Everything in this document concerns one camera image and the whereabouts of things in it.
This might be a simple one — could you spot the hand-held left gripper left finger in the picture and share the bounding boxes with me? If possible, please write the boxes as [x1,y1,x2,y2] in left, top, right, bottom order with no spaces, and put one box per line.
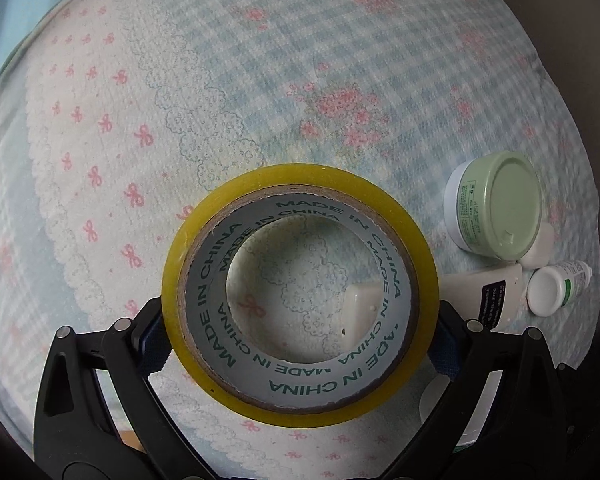
[32,298,222,480]

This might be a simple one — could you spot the small white bottle green label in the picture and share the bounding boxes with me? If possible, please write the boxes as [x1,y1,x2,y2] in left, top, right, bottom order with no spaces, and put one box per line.
[527,260,594,317]

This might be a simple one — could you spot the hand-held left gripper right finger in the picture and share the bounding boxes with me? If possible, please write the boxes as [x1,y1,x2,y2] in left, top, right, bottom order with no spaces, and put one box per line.
[365,299,567,480]

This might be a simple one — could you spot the white squeeze tube black label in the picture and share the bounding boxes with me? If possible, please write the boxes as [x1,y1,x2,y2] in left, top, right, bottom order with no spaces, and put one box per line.
[342,264,525,358]

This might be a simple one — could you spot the green lid cream jar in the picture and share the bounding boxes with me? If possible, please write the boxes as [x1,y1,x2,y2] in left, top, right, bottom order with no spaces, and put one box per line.
[442,151,544,262]

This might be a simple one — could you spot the checked floral printed blanket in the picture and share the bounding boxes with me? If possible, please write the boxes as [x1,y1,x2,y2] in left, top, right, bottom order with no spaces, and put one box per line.
[0,0,600,461]

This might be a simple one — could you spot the yellow packing tape roll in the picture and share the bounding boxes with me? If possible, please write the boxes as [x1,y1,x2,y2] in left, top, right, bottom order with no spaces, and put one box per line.
[161,163,441,422]

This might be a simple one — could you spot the white round container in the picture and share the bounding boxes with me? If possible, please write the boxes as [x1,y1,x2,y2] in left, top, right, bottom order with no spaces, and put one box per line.
[418,374,502,442]

